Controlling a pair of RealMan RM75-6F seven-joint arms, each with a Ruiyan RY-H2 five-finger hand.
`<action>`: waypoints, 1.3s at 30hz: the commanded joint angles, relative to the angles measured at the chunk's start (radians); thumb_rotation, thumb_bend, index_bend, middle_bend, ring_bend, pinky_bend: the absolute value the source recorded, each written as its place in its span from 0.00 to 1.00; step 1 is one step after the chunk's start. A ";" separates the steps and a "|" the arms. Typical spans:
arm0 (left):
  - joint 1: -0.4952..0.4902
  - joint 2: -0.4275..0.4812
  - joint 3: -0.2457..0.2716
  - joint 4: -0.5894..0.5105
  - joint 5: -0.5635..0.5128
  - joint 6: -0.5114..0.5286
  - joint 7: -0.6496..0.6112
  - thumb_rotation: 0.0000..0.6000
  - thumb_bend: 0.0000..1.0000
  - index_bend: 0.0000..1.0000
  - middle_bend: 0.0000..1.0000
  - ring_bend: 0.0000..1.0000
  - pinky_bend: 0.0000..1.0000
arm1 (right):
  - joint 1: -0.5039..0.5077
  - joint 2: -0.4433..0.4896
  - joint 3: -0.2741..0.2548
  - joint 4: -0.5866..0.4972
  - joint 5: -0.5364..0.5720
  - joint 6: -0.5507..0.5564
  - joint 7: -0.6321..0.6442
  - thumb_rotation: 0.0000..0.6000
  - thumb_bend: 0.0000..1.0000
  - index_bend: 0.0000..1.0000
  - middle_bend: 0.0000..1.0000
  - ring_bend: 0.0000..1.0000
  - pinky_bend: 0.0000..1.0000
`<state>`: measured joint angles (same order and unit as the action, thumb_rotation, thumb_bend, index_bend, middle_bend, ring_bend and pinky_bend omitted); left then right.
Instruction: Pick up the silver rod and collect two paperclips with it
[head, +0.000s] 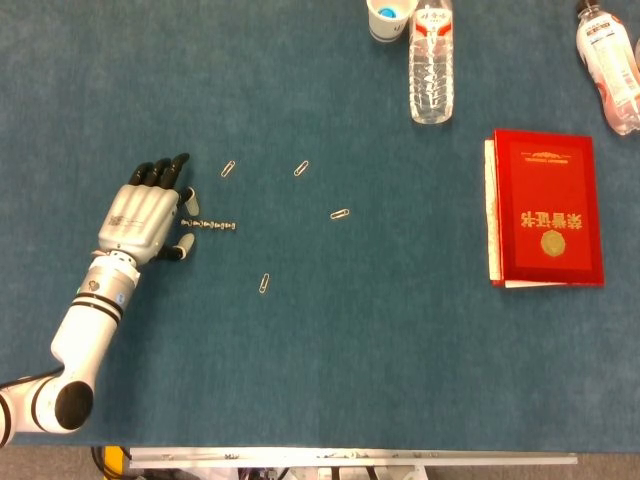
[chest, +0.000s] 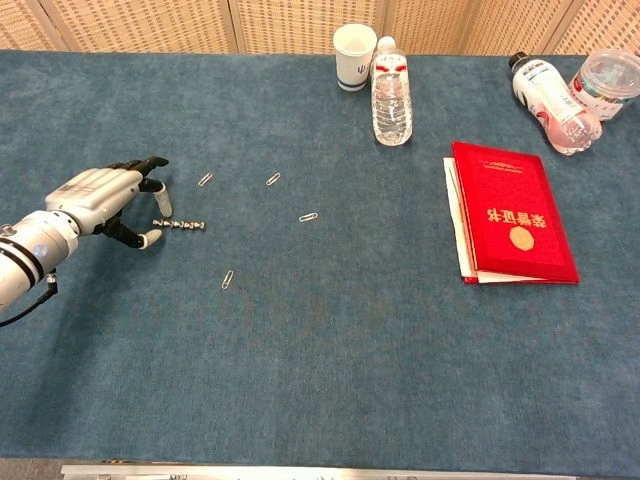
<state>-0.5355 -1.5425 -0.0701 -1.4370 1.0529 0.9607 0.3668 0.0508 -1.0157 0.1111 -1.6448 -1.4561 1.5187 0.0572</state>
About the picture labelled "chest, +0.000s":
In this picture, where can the clear water bottle red label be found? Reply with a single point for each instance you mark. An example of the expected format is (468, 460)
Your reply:
(391, 100)

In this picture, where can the paperclip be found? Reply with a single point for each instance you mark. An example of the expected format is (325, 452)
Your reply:
(227, 280)
(273, 179)
(205, 179)
(308, 217)

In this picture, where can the blue tablecloth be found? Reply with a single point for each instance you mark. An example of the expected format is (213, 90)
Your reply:
(320, 350)

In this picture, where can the pink drink bottle white label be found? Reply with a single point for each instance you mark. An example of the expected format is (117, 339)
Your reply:
(547, 90)

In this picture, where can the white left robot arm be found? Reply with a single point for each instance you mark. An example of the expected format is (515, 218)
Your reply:
(30, 250)

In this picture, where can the beige woven folding screen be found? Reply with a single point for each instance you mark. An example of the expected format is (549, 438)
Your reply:
(150, 22)

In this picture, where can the aluminium table rail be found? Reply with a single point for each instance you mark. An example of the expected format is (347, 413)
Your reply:
(300, 472)

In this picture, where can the white paper cup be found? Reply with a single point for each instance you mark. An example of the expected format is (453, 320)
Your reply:
(352, 65)

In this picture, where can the silver bead chain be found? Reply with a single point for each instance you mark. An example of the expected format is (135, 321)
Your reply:
(180, 224)

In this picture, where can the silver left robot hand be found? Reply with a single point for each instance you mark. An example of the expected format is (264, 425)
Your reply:
(95, 192)

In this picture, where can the clear plastic jar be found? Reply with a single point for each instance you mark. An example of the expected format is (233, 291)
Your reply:
(612, 85)

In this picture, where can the red certificate book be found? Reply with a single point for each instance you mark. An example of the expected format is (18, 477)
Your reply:
(515, 220)

